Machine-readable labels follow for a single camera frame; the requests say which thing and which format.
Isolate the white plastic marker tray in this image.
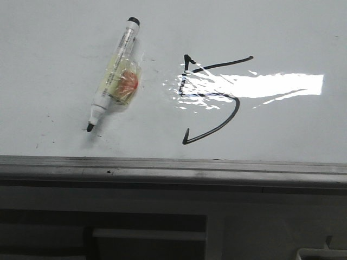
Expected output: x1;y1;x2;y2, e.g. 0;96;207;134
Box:
295;235;346;260

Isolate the white taped whiteboard marker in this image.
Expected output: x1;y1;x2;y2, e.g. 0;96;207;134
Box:
86;17;140;132

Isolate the white whiteboard with metal frame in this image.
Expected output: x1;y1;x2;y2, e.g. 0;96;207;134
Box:
1;1;346;189

